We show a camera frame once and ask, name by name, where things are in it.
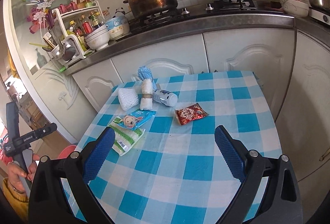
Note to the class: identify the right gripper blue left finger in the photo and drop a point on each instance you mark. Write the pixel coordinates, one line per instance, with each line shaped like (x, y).
(97, 151)

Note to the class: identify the white condiment rack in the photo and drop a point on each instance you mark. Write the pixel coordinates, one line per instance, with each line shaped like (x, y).
(75, 23)

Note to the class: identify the person's left hand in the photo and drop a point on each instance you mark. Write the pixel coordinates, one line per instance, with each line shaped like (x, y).
(15, 172)

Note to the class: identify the white floral bowl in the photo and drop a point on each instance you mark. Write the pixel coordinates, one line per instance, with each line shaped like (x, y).
(295, 7)

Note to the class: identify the blue dotted cloth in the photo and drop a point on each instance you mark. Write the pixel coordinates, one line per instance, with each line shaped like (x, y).
(145, 73)

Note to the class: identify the red snack wrapper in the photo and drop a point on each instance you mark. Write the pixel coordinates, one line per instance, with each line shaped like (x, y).
(190, 113)

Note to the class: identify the red plastic basin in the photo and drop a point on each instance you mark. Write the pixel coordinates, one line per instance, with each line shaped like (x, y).
(66, 151)

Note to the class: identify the white plastic bottle blue label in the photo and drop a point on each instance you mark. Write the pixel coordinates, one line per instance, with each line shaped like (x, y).
(165, 97)

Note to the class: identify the white cloth bundle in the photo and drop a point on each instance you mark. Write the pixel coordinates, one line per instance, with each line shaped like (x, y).
(146, 102)

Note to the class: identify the left yellow sleeve forearm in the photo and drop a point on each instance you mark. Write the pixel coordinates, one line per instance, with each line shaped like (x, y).
(18, 201)

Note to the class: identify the green striped white sponge cloth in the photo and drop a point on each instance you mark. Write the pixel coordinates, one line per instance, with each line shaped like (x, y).
(125, 139)

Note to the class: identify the black gas stove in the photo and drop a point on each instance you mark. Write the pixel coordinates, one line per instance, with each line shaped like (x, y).
(215, 8)

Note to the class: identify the white ceramic bowl stack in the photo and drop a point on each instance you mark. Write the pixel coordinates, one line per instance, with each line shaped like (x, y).
(98, 39)

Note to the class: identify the blue cartoon mouse snack packet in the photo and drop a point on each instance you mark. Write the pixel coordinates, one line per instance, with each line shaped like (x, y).
(135, 119)

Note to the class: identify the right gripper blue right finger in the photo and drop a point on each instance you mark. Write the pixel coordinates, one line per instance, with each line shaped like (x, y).
(233, 152)

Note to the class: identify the blue cartoon ceramic bowl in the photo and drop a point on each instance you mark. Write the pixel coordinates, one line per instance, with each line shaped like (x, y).
(117, 27)

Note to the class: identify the white kitchen cabinet doors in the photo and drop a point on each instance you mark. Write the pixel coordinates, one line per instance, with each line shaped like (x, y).
(272, 85)

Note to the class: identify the blue white checkered tablecloth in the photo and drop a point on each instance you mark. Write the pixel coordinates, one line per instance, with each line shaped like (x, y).
(176, 173)

